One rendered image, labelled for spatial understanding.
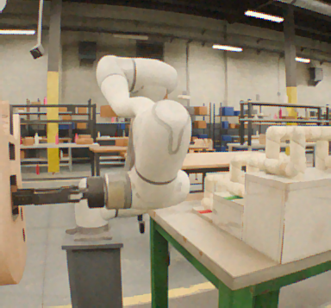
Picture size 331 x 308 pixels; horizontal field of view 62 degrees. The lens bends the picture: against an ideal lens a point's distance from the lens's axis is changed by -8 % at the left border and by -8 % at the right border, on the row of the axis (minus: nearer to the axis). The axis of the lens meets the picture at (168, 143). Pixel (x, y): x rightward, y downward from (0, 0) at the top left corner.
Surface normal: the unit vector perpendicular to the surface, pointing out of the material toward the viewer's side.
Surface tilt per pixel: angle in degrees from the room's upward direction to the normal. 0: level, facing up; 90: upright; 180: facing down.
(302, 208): 90
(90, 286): 90
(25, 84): 90
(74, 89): 90
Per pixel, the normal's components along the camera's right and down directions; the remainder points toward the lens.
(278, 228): -0.94, 0.02
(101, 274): 0.22, 0.05
